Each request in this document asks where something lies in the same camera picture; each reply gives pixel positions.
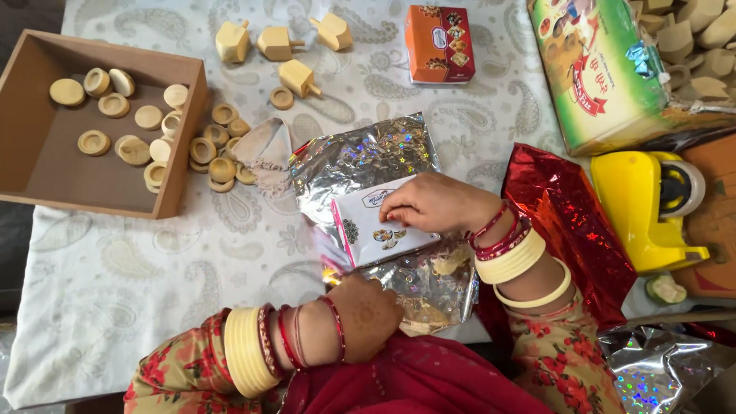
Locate green printed carton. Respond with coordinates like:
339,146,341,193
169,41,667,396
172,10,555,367
527,0,736,158

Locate group of wooden caps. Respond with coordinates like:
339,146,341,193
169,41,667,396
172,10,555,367
48,67,191,194

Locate brown cardboard box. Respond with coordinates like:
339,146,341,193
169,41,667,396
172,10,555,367
669,132,736,301

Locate pale wooden spinning top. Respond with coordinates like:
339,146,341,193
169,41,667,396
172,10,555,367
256,26,306,63
309,12,354,53
278,59,323,99
214,20,253,64

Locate clear tape roll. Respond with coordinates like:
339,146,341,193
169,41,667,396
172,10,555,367
660,159,707,219

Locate heap of wooden spinning tops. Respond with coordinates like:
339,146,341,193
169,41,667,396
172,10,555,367
628,0,736,109

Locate red scarf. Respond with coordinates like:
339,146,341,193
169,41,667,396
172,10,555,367
278,330,557,414

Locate red gold patterned bangle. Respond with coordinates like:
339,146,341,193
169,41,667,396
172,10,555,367
256,302,289,381
476,221,534,263

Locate person's left hand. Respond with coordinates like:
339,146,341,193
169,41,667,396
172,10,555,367
325,271,406,364

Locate green round scrap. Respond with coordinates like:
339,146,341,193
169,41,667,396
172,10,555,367
644,273,688,306

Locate yellow tape dispenser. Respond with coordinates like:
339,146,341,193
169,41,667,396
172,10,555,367
590,150,711,276

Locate silver holographic wrapping foil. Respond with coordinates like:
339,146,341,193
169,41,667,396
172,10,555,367
289,112,481,338

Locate white paisley tablecloth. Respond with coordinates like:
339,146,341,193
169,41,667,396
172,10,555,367
3,0,736,410

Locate red holographic wrapping foil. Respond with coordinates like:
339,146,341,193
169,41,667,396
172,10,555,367
476,143,639,348

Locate stack of cream bangles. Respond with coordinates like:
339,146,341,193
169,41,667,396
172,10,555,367
223,306,283,400
474,228,547,286

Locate single wide cream bangle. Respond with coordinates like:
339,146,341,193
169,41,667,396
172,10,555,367
492,256,573,310

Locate beige fringed cloth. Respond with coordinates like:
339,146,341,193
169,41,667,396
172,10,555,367
231,117,294,200

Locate dark grey sofa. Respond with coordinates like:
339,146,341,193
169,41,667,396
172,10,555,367
0,0,67,65

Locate single round wooden ring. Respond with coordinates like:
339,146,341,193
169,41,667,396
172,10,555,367
269,85,295,111

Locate small white printed box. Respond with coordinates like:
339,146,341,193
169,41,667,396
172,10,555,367
330,175,441,269

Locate pile of wooden caps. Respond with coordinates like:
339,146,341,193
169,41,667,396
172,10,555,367
188,102,258,194

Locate crumpled silver foil sheet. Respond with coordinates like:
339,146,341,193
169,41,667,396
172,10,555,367
597,324,736,414

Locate brown wooden tray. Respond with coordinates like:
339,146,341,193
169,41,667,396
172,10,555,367
0,29,209,221

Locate red glass bangle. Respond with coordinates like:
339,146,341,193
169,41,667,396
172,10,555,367
473,214,522,255
317,294,347,363
277,304,307,370
465,200,511,243

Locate orange printed sweets box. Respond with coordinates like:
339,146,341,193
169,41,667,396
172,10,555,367
404,5,477,86

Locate person's right hand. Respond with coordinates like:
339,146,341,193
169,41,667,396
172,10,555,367
379,171,504,237

